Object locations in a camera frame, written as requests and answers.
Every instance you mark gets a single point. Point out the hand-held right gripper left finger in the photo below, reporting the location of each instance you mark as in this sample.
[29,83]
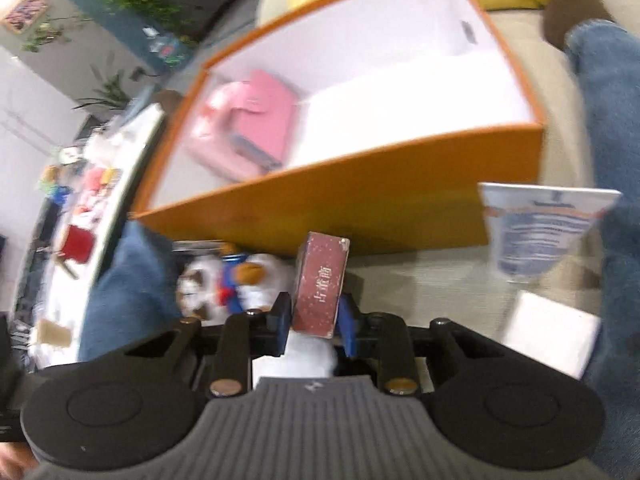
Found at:
[281,322]

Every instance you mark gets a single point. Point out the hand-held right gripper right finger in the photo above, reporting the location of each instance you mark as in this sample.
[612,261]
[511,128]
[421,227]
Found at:
[350,332]

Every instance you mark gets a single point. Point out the maroon small box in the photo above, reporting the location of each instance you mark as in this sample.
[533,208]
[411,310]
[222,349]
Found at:
[320,285]

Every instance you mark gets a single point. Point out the orange storage box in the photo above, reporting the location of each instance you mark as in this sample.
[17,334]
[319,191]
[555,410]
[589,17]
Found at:
[380,195]

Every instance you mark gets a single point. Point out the white box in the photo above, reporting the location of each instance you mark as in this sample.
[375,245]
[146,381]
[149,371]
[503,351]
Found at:
[550,332]

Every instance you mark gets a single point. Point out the duck plush toy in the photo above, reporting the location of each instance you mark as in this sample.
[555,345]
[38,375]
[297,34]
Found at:
[255,275]

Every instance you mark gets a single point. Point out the beige sofa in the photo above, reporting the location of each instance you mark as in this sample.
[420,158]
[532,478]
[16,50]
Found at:
[450,285]

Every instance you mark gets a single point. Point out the person's left leg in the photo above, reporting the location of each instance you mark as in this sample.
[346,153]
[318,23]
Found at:
[130,285]

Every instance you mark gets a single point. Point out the person's leg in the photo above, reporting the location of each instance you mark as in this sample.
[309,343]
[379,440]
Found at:
[130,285]
[617,135]

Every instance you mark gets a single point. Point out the blue white packet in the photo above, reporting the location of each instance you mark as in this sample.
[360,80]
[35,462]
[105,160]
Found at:
[540,230]

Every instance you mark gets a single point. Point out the red small bag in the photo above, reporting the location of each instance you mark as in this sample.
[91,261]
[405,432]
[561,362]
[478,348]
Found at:
[79,244]

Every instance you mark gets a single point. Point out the white table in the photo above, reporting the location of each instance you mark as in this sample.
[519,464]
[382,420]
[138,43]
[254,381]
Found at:
[132,155]

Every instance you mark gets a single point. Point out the tan cardboard piece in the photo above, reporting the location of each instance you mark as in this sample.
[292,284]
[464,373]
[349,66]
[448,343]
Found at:
[52,334]

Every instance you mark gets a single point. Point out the pink toy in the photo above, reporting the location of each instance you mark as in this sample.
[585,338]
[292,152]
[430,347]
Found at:
[95,180]

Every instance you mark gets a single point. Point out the person's right leg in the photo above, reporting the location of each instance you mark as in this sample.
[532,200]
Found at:
[617,135]

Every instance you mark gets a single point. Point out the brown sock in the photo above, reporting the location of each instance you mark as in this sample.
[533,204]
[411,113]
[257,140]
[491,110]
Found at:
[560,15]

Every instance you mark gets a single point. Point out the framed wall picture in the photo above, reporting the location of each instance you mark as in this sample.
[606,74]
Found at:
[26,12]

